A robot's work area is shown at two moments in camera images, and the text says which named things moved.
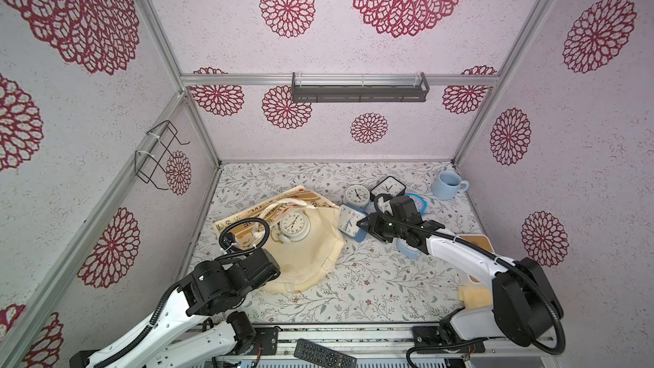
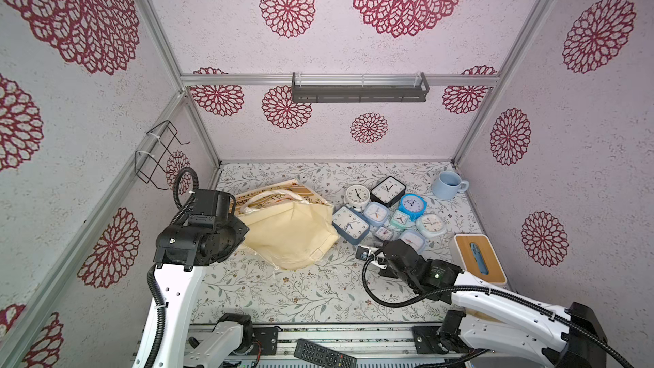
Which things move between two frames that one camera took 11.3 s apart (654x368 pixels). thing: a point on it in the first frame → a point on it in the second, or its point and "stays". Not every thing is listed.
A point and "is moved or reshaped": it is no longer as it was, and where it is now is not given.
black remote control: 324,356 stays
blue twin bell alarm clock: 421,204 stays
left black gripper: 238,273 → 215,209
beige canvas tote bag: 303,265 is moved or reshaped
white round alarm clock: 357,196 stays
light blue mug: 447,185 stays
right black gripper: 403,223 → 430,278
